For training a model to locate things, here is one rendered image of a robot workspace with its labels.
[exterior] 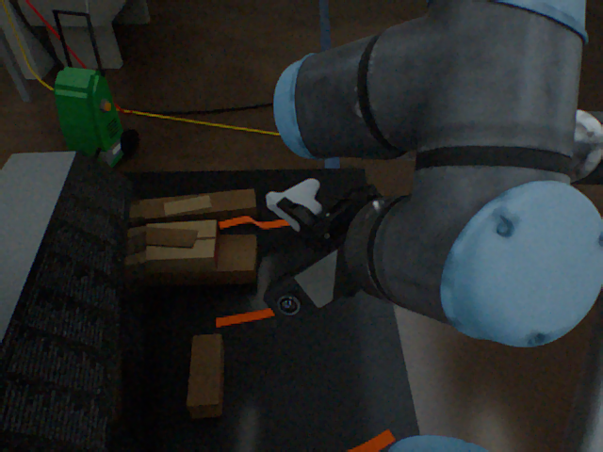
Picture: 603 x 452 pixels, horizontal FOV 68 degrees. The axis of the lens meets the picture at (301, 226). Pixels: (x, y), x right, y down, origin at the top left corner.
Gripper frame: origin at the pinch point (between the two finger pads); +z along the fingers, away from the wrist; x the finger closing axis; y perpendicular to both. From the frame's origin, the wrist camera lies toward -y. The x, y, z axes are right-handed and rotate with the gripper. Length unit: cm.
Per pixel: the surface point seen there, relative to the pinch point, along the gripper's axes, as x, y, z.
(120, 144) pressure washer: 59, 1, 256
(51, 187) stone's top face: 40, -31, 117
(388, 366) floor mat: -97, 24, 112
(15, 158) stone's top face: 58, -36, 134
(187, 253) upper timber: -11, -11, 159
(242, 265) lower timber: -32, 6, 159
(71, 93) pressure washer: 93, -3, 232
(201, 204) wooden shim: 1, 12, 197
